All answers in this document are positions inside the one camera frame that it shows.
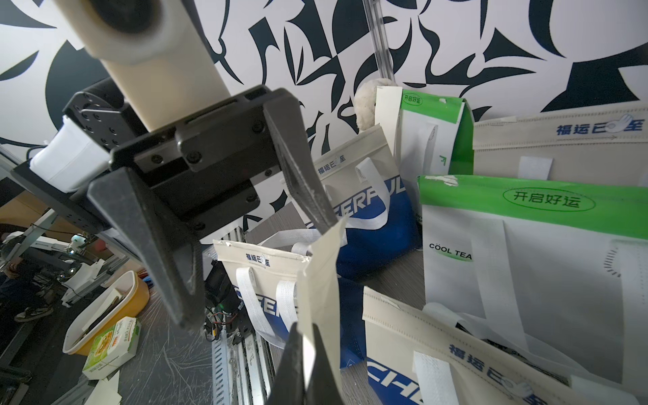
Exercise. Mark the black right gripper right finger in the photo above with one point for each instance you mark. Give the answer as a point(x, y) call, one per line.
point(320, 384)

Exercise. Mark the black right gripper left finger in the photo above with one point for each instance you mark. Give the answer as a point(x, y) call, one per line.
point(289, 387)

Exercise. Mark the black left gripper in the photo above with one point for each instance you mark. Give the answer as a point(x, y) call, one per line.
point(168, 189)

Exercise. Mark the blue white takeout bag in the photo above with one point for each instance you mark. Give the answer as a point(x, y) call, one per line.
point(364, 186)
point(414, 358)
point(264, 277)
point(603, 145)

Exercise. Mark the white receipt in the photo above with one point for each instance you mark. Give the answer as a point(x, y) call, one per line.
point(318, 296)

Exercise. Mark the blue white front takeout bag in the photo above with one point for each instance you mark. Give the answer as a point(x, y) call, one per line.
point(264, 277)

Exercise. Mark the green white left takeout bag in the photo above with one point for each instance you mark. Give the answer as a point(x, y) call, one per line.
point(428, 135)

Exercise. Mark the green white takeout bag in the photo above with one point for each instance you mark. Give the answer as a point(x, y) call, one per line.
point(428, 135)
point(556, 271)

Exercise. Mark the green white right takeout bag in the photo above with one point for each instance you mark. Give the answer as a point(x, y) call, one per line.
point(556, 271)

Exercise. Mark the yellow white tray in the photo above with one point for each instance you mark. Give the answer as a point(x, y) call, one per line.
point(126, 297)

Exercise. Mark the white plush bear toy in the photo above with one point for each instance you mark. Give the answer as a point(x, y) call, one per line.
point(365, 102)

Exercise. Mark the green white carton box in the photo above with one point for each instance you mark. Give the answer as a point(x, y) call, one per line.
point(112, 348)

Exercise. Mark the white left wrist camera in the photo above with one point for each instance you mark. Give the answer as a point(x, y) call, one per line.
point(154, 53)

